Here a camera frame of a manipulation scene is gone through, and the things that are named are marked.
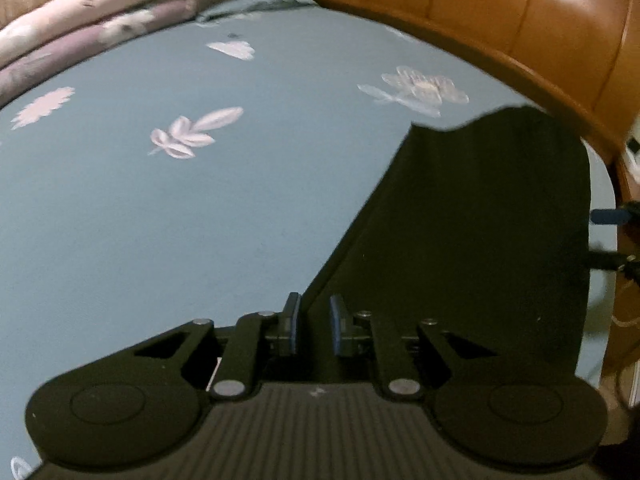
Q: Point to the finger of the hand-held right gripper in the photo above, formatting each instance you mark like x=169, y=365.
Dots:
x=607, y=259
x=612, y=216

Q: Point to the blue floral bed sheet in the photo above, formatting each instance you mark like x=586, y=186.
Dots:
x=200, y=210

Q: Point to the black pants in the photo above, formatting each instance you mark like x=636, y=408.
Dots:
x=475, y=235

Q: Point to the purple floral quilt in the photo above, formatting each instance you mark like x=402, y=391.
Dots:
x=100, y=40

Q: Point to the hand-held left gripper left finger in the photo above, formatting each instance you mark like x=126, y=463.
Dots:
x=292, y=322

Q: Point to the blue pillow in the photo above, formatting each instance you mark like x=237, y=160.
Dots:
x=250, y=10

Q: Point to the wooden headboard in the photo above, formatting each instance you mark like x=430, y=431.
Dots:
x=500, y=15

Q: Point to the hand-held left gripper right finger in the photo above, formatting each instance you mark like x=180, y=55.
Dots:
x=337, y=327

